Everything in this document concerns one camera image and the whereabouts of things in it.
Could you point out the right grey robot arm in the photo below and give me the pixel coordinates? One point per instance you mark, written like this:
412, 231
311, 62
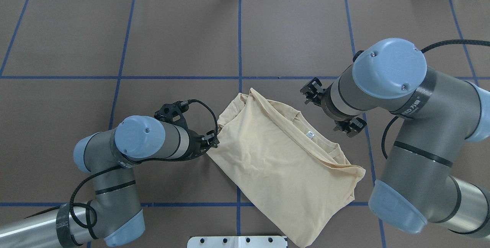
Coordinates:
439, 112

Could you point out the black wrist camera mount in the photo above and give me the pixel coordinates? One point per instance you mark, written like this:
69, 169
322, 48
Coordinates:
173, 114
356, 55

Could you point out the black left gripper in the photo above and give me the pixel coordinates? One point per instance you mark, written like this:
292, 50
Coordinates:
195, 143

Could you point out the cream long-sleeve printed shirt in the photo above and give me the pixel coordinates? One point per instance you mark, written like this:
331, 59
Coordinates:
292, 174

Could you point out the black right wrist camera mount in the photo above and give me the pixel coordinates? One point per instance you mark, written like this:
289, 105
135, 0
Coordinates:
356, 55

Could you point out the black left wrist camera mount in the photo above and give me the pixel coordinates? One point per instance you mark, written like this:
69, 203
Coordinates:
173, 114

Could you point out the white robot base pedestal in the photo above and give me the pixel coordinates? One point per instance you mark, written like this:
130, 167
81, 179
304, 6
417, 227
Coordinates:
266, 241

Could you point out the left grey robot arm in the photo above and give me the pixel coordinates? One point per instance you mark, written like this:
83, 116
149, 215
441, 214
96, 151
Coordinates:
106, 204

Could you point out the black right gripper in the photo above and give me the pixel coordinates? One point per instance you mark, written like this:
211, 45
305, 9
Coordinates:
326, 107

